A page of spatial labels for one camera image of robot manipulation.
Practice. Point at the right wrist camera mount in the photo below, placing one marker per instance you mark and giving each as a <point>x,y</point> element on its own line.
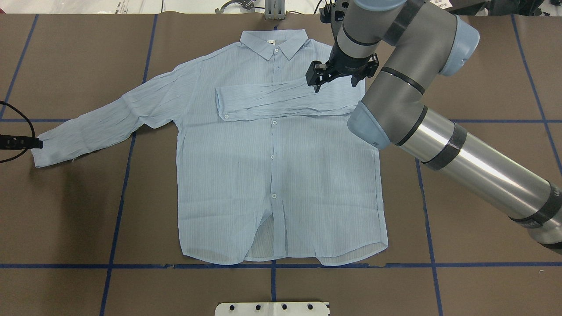
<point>332,10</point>

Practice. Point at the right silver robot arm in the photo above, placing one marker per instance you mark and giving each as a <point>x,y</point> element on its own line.
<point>455,92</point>

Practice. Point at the light blue button shirt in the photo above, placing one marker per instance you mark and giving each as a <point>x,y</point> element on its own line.
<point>266,167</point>

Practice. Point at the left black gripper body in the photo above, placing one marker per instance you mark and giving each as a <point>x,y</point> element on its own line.
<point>23,142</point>

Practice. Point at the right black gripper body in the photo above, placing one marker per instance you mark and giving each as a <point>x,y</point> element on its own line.
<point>350,66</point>

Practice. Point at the aluminium frame post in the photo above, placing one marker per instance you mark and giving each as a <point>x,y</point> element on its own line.
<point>274,10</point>

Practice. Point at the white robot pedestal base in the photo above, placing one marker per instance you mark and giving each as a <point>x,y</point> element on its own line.
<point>273,309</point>

